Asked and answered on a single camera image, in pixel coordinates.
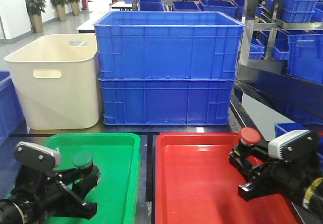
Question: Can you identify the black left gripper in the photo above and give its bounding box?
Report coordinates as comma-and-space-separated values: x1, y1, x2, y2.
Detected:
12, 165, 100, 219

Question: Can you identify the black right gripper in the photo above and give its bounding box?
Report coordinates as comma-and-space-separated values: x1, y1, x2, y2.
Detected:
229, 143, 320, 204

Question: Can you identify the red mushroom push button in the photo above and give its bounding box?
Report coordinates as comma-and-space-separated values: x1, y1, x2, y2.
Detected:
233, 127, 261, 157

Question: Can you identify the green push button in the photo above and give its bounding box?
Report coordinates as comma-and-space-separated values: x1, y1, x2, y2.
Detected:
73, 151, 101, 185

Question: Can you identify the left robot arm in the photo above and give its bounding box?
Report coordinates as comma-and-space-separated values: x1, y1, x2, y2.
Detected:
1, 142, 100, 223

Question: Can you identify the green tray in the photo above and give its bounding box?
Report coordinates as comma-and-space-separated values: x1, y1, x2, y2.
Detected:
43, 133, 141, 223

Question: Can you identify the red tray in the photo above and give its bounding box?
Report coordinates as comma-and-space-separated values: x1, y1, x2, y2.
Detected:
154, 133, 296, 223

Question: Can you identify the blue bin left edge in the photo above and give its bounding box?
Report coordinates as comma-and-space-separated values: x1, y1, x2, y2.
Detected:
1, 70, 24, 145

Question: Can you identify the lower stacked blue crate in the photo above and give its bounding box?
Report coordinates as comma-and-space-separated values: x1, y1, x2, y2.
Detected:
99, 78, 235, 126

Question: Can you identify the stacked blue crate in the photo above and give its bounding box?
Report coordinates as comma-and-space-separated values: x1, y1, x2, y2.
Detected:
99, 78, 235, 126
94, 11, 244, 80

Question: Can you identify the cream plastic tub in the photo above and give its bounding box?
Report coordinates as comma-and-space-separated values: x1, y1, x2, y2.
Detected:
4, 33, 102, 130

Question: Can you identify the upper stacked blue crate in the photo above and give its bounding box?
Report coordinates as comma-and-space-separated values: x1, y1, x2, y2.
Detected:
94, 11, 244, 80

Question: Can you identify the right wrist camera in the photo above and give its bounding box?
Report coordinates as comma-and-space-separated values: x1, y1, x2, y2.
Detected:
268, 130, 319, 162

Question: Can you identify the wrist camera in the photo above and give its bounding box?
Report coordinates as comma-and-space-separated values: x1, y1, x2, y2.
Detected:
14, 141, 61, 172
268, 130, 319, 162

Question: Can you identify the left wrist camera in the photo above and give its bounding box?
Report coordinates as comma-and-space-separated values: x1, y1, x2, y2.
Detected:
14, 141, 61, 172

